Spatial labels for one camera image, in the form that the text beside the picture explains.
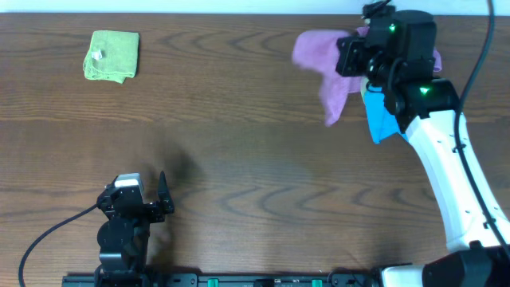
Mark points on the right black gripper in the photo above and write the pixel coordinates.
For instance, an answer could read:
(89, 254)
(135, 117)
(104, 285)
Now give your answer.
(351, 56)

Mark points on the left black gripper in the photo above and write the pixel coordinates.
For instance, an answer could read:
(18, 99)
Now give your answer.
(149, 211)

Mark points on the purple cloth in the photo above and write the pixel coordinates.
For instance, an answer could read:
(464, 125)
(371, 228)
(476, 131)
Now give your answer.
(363, 30)
(316, 50)

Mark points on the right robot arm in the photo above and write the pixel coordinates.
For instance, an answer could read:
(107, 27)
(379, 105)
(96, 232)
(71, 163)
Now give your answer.
(429, 113)

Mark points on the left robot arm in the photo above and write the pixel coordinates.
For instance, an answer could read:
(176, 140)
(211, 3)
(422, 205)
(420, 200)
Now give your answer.
(123, 239)

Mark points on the green cloth in pile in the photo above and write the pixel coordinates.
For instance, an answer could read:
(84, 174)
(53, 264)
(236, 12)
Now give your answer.
(363, 88)

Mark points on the blue cloth in pile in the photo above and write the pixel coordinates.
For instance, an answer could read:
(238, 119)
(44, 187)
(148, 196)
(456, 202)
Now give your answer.
(381, 123)

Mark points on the folded green cloth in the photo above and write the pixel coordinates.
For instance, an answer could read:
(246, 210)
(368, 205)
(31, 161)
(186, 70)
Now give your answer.
(112, 56)

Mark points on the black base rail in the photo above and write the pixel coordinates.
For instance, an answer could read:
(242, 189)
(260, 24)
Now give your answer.
(194, 280)

